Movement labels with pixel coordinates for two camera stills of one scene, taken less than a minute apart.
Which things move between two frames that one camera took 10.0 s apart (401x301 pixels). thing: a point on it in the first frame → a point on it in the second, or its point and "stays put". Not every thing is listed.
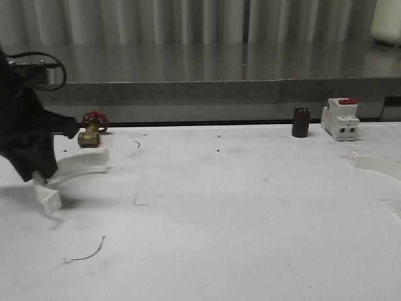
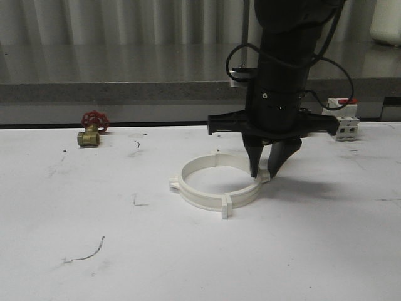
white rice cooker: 386,21 stays put
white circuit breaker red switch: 339,118 stays put
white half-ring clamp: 94,162 → 199,197
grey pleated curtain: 35,22 stays put
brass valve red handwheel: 93,121 stays put
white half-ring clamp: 390,168 → 245,198
